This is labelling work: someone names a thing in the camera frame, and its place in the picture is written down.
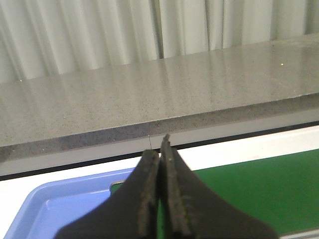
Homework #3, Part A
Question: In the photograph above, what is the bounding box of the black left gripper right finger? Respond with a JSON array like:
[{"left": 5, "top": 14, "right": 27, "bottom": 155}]
[{"left": 159, "top": 135, "right": 278, "bottom": 239}]

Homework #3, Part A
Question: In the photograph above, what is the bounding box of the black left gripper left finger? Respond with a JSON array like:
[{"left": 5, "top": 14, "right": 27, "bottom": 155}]
[{"left": 55, "top": 150, "right": 160, "bottom": 239}]

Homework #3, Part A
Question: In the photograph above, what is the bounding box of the blue plastic tray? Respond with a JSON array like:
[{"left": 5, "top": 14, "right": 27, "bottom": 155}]
[{"left": 4, "top": 168, "right": 132, "bottom": 239}]

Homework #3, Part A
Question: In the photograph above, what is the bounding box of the green conveyor belt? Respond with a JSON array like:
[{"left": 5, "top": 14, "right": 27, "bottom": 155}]
[{"left": 109, "top": 149, "right": 319, "bottom": 239}]

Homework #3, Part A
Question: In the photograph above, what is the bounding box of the grey speckled stone counter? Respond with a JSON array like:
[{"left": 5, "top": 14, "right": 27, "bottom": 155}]
[{"left": 0, "top": 33, "right": 319, "bottom": 177}]

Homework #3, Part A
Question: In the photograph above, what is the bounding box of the white pleated curtain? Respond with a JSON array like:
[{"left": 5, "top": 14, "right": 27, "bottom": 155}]
[{"left": 0, "top": 0, "right": 319, "bottom": 83}]

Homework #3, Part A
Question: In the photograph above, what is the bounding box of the aluminium conveyor side rail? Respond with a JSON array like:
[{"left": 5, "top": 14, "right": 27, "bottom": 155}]
[{"left": 280, "top": 229, "right": 319, "bottom": 239}]

